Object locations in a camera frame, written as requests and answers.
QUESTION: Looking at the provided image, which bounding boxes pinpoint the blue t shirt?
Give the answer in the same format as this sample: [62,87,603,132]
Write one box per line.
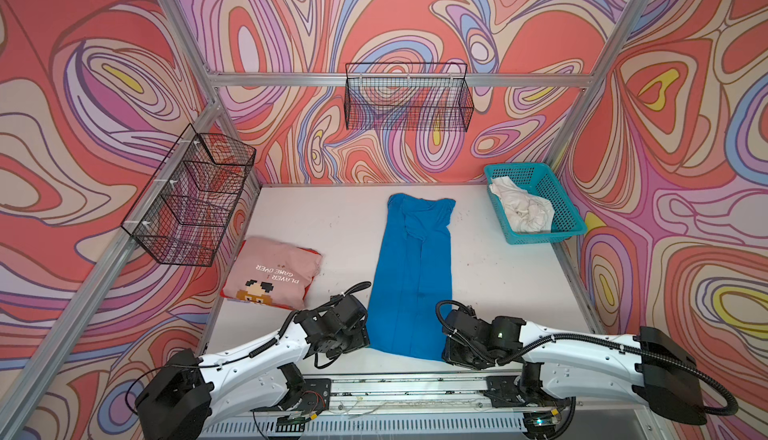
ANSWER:
[367,193,456,361]

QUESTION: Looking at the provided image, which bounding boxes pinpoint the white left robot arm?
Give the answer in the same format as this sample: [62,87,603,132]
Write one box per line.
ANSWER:
[125,281,372,439]

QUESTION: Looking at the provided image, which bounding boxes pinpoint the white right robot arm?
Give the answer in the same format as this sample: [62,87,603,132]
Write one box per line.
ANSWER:
[435,300,739,426]

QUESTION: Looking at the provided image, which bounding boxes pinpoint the pink folded t shirt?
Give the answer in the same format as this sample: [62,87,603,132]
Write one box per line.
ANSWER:
[220,236,323,310]

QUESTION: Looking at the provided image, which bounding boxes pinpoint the white crumpled t shirt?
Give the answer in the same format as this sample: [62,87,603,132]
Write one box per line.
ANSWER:
[490,176,555,234]

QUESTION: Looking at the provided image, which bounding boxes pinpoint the teal plastic basket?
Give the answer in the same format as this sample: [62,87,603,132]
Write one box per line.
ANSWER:
[484,162,587,245]

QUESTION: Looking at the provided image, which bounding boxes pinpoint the black wire basket left wall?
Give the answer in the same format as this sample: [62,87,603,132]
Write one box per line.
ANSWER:
[121,125,256,267]

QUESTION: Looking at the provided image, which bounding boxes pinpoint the black wire basket wall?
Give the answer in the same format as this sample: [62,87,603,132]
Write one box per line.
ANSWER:
[344,62,475,132]
[121,125,256,267]

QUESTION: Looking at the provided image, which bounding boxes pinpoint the aluminium left diagonal frame bar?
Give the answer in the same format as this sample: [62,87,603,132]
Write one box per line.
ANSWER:
[1,100,221,439]

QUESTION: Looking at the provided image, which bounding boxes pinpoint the black wire basket back wall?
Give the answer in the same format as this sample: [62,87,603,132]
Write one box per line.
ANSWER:
[344,62,475,132]

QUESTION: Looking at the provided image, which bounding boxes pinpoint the aluminium horizontal frame bar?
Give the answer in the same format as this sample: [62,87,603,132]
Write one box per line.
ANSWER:
[206,70,598,88]

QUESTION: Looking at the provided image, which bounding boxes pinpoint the aluminium corner frame post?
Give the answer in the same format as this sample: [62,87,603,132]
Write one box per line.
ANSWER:
[139,0,265,192]

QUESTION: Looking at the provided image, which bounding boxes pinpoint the aluminium right frame post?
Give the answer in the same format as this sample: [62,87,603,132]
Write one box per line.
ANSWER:
[545,0,651,170]

